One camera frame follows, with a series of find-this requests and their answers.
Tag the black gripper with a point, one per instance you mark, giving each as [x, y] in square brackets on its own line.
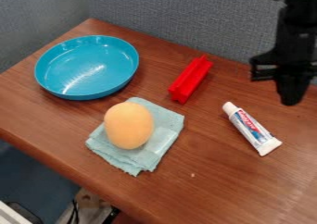
[292, 56]

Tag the white toothpaste tube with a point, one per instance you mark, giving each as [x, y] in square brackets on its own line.
[252, 130]

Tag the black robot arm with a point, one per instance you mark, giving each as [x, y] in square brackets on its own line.
[297, 18]

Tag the blue plastic plate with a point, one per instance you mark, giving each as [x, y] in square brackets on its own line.
[87, 67]

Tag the red plastic block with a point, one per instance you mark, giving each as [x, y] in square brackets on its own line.
[189, 79]

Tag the orange egg-shaped sponge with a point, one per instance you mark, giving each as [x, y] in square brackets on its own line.
[129, 125]

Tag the light blue folded cloth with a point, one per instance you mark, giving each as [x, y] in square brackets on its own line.
[144, 158]

